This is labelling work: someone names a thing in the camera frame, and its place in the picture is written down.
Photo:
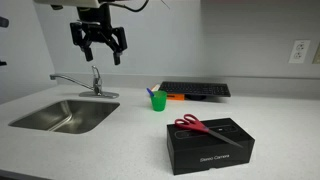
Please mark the black computer keyboard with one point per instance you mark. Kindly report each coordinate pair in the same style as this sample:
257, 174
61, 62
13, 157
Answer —
195, 89

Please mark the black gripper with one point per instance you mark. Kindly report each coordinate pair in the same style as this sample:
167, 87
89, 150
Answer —
95, 18

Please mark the orange and white box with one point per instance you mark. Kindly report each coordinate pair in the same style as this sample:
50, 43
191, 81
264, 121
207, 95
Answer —
175, 96

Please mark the black stereo camera box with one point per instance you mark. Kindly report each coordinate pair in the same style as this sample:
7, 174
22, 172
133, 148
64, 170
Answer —
210, 148

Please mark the blue and white pen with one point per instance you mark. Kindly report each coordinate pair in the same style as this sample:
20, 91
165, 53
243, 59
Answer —
150, 92

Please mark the white wall power outlet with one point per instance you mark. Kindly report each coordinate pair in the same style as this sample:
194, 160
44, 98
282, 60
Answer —
299, 51

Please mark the stainless steel sink basin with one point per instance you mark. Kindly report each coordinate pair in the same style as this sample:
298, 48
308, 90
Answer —
66, 116

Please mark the chrome sink faucet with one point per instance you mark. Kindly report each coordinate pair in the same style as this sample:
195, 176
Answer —
96, 85

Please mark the green plastic cup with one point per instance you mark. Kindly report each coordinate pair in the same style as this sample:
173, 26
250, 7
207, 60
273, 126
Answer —
158, 101

